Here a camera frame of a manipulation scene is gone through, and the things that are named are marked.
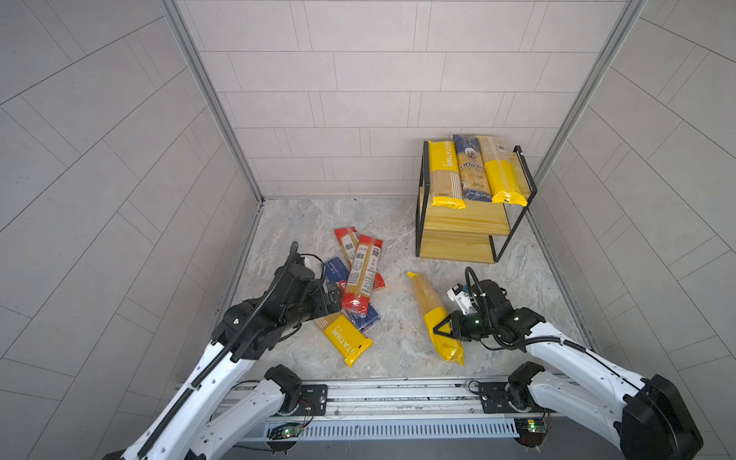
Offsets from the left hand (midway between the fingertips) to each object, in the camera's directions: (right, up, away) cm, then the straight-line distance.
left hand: (336, 294), depth 69 cm
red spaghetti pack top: (+4, -3, +16) cm, 17 cm away
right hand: (+27, -12, +8) cm, 31 cm away
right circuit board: (+47, -33, -1) cm, 58 cm away
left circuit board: (-11, -30, -4) cm, 33 cm away
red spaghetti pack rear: (0, +11, +30) cm, 32 cm away
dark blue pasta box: (-3, +1, +22) cm, 23 cm away
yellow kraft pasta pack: (+26, -8, +9) cm, 29 cm away
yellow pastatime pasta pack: (+1, -15, +10) cm, 18 cm away
